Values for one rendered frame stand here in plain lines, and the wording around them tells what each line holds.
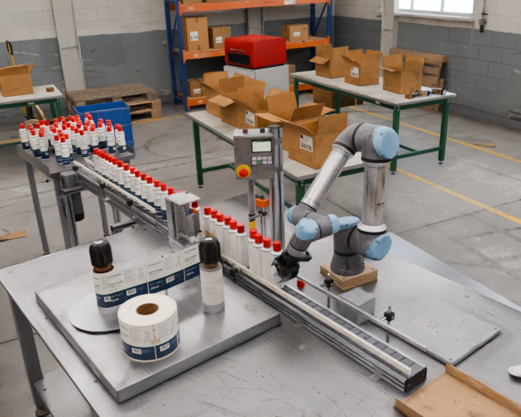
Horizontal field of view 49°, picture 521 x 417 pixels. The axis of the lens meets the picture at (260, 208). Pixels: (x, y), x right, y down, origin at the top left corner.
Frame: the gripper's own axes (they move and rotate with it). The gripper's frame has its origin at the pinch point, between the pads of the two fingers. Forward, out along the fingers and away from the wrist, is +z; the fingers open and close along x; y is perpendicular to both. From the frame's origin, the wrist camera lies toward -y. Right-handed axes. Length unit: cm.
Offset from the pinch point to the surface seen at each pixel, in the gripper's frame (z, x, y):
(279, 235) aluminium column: 1.5, -20.0, -13.5
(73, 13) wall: 316, -673, -209
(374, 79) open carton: 154, -251, -386
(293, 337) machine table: -1.5, 23.6, 13.0
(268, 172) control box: -23.1, -36.0, -9.5
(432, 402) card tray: -29, 70, 3
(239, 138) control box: -33, -49, 0
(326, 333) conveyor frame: -8.5, 30.1, 5.4
